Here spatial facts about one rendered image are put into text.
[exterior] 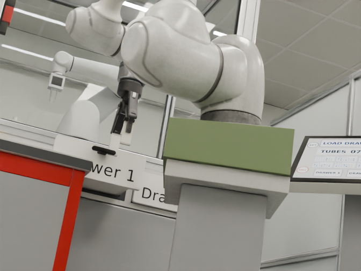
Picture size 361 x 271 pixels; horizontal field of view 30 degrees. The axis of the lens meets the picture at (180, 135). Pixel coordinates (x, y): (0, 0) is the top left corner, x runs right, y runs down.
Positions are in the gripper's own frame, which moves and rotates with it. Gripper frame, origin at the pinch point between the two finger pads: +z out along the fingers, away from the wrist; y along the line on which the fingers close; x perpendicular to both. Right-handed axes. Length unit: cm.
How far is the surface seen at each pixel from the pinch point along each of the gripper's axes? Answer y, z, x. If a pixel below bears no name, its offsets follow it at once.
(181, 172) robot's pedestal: -50, 18, -4
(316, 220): 142, -31, -155
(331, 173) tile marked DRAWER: -1, -9, -72
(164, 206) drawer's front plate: 25.9, 8.4, -25.2
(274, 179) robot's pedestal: -57, 16, -23
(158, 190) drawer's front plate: 25.9, 3.4, -22.4
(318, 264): 136, -5, -155
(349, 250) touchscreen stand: 0, 15, -82
